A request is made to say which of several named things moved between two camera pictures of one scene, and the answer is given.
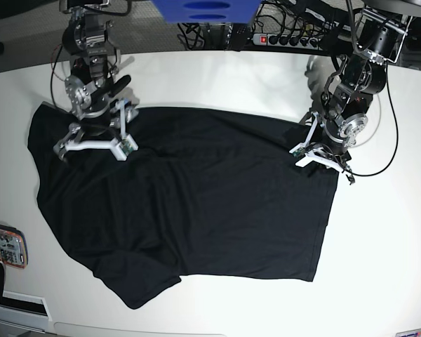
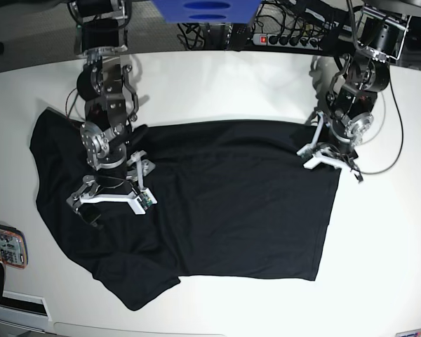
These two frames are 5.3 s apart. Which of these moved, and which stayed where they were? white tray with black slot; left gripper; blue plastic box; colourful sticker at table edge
Moved: left gripper
Stayed: white tray with black slot; colourful sticker at table edge; blue plastic box
